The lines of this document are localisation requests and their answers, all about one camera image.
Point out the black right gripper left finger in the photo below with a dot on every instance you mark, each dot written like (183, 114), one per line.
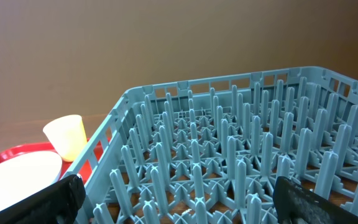
(57, 203)

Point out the red plastic tray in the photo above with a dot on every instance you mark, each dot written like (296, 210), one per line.
(19, 150)

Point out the yellow plastic cup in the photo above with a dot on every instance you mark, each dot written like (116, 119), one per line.
(67, 136)

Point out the grey plastic dishwasher rack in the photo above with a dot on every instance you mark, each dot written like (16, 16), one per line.
(211, 150)

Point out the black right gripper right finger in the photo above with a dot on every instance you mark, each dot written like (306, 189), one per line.
(295, 204)

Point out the light blue plate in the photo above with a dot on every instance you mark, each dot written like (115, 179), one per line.
(25, 175)

